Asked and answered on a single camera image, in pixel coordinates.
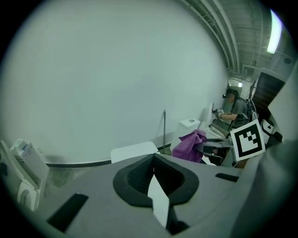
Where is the dark wooden staircase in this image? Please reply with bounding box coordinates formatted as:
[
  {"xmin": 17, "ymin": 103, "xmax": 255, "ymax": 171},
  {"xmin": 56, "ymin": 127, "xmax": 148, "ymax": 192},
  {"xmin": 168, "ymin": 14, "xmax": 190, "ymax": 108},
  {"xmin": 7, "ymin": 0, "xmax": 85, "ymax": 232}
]
[{"xmin": 252, "ymin": 71, "xmax": 286, "ymax": 117}]

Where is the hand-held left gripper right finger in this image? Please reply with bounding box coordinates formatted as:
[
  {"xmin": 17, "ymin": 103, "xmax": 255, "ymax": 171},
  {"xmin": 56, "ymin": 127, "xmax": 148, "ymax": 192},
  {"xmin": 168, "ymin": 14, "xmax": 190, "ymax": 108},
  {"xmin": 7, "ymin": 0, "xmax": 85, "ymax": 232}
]
[{"xmin": 154, "ymin": 153, "xmax": 244, "ymax": 234}]

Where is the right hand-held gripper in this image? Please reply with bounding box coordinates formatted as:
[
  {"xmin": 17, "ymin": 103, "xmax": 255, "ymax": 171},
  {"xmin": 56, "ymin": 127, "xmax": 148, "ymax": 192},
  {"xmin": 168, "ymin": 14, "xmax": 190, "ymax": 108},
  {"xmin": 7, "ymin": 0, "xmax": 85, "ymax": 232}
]
[{"xmin": 193, "ymin": 119, "xmax": 266, "ymax": 168}]

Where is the purple cloth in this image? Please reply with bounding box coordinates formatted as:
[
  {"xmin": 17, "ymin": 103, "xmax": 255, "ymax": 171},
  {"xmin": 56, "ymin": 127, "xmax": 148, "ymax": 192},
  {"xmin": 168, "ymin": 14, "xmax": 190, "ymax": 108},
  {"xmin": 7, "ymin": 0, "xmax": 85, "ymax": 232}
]
[{"xmin": 171, "ymin": 129, "xmax": 208, "ymax": 164}]

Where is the white round toilet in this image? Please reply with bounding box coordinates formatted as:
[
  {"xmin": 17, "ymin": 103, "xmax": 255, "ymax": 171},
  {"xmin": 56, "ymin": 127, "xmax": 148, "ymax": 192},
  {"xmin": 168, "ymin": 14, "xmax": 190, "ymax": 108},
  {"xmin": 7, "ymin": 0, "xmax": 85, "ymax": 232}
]
[{"xmin": 200, "ymin": 102, "xmax": 231, "ymax": 143}]

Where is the ceiling tube light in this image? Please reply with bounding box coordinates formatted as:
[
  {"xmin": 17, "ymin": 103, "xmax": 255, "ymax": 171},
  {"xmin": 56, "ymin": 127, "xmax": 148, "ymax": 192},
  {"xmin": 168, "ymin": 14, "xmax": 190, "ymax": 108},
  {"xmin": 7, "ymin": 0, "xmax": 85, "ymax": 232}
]
[{"xmin": 266, "ymin": 8, "xmax": 283, "ymax": 54}]

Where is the white tank toilet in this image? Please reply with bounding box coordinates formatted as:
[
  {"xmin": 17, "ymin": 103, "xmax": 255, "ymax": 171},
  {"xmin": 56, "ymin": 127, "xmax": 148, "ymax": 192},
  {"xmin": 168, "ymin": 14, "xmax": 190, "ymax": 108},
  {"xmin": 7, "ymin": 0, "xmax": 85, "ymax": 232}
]
[{"xmin": 0, "ymin": 138, "xmax": 51, "ymax": 212}]

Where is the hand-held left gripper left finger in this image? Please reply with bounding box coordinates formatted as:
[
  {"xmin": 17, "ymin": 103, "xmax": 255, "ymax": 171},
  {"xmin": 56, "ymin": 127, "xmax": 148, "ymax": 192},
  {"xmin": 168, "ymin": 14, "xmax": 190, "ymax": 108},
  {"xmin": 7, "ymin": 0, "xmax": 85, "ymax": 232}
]
[{"xmin": 34, "ymin": 153, "xmax": 167, "ymax": 238}]

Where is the white flat-lid toilet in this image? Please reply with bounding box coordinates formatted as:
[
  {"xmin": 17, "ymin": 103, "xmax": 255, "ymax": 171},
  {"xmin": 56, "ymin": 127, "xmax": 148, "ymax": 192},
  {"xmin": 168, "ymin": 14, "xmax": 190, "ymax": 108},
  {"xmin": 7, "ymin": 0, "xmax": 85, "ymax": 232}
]
[{"xmin": 110, "ymin": 141, "xmax": 170, "ymax": 230}]

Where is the white toilet with teal hinges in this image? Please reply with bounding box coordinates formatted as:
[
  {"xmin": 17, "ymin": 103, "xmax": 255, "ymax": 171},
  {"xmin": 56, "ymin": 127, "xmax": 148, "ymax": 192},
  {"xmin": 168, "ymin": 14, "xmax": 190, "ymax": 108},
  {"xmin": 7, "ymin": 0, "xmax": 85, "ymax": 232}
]
[{"xmin": 171, "ymin": 118, "xmax": 201, "ymax": 155}]

